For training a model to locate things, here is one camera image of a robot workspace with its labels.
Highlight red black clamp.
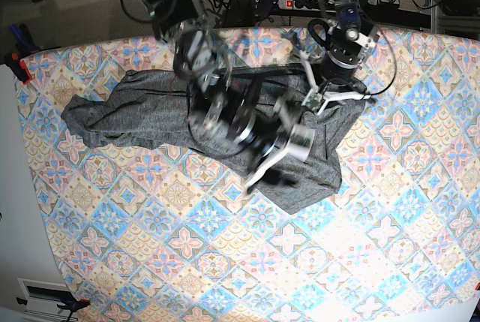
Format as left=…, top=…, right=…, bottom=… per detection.
left=4, top=52, right=32, bottom=84

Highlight white power strip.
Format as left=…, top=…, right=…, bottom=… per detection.
left=277, top=0, right=320, bottom=12

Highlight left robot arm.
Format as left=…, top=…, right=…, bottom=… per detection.
left=299, top=0, right=380, bottom=116

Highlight tangled black cables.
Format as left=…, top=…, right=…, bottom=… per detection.
left=204, top=0, right=278, bottom=29

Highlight white vent panel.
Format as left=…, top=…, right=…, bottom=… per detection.
left=16, top=278, right=73, bottom=320

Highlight black orange clamp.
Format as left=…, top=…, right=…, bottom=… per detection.
left=16, top=297, right=91, bottom=315

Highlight patterned tablecloth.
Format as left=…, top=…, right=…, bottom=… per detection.
left=14, top=29, right=479, bottom=321

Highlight grey t-shirt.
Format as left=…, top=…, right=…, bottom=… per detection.
left=61, top=70, right=365, bottom=214

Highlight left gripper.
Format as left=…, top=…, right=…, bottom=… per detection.
left=299, top=50, right=377, bottom=116

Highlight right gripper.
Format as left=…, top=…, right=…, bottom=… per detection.
left=246, top=97, right=315, bottom=193

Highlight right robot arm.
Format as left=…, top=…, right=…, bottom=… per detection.
left=143, top=0, right=315, bottom=187

